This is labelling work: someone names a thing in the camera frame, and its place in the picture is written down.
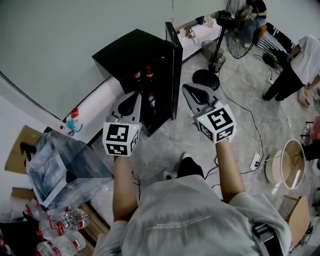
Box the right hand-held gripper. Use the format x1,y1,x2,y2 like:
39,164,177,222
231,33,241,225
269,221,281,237
181,83,238,145

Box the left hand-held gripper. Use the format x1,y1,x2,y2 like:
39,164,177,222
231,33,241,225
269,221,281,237
102,91,143,158

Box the black mini fridge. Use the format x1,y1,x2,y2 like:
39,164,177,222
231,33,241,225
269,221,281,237
91,21,184,137

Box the person's right forearm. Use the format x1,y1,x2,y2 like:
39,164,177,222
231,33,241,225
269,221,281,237
214,138,247,204

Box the person's left forearm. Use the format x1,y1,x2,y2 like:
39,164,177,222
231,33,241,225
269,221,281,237
111,155,140,222

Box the black standing fan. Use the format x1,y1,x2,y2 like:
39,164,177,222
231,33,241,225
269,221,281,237
192,0,254,92

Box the cartoon toy figure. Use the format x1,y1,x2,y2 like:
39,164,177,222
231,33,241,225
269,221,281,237
59,107,84,137

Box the small brown figurine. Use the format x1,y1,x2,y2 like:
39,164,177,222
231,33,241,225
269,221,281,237
183,24,199,46

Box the person's black trousers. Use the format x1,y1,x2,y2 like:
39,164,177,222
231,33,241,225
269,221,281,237
175,155,206,180

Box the green striped ball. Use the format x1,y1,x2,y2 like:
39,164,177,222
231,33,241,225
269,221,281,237
264,51,279,65

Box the black white striped mat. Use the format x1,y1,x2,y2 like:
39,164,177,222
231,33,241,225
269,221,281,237
257,22,296,55

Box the clear acrylic box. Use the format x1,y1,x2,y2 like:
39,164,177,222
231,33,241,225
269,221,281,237
25,126,115,211

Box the wooden slat bench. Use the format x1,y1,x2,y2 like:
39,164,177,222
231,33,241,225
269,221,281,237
78,200,111,244

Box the brown cardboard sheet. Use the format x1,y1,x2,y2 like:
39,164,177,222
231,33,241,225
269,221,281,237
4,124,44,174

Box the person's grey t-shirt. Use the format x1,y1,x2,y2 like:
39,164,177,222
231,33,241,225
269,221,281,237
93,174,292,256

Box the pile of clear water bottles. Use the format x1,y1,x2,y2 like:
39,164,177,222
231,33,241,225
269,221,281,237
23,199,91,256

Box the small brown cardboard box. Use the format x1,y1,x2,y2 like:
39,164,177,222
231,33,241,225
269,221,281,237
10,187,39,201

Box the wooden stool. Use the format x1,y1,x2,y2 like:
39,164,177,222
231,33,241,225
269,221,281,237
284,195,312,247

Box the black plastic bag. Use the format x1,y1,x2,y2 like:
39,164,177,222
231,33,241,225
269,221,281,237
0,211,49,256

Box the black wire wastebasket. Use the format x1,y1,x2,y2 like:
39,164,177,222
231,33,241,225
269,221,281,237
208,52,227,74

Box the long black cable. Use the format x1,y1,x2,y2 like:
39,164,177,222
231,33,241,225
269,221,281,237
219,84,264,156

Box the white cable with adaptor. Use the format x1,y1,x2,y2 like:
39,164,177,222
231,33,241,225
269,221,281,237
259,116,294,161

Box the black waist strap pack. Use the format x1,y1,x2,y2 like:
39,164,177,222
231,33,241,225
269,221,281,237
251,221,279,256

